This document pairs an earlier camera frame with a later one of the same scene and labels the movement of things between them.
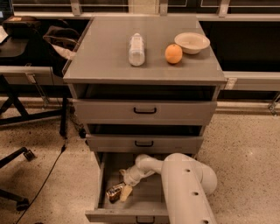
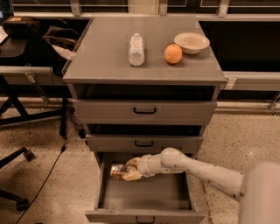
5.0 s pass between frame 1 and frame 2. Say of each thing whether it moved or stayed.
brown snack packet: moved
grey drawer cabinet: stayed
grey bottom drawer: stayed
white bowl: stayed
